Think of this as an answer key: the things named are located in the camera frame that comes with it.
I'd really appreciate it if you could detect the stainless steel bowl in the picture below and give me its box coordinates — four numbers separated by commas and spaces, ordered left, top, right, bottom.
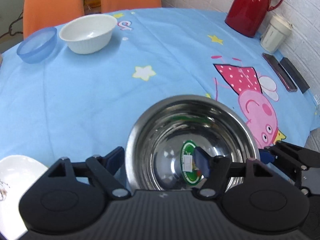
125, 95, 260, 191

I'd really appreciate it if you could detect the white ceramic bowl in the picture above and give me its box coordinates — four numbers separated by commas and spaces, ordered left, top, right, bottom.
59, 14, 118, 55

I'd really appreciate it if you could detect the blue translucent plastic bowl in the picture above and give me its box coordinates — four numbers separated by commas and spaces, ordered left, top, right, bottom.
16, 27, 57, 64

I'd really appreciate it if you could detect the blue cartoon tablecloth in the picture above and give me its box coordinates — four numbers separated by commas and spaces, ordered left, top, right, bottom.
1, 8, 319, 166

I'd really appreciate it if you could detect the black rectangular box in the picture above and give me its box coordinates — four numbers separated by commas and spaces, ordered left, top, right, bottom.
280, 57, 310, 94

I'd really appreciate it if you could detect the smartphone with dark case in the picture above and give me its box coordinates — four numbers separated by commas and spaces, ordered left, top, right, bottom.
262, 53, 298, 92

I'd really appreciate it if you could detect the white plate swirl pattern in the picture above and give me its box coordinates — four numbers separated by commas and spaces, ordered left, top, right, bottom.
1, 155, 48, 239

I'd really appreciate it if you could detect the white lidded cup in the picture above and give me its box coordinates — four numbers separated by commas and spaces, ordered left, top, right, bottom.
260, 15, 292, 54

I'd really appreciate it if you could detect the red thermos jug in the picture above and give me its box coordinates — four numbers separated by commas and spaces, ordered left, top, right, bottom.
225, 0, 283, 37

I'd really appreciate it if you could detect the left orange chair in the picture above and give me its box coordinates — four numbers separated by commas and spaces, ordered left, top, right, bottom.
23, 0, 85, 38

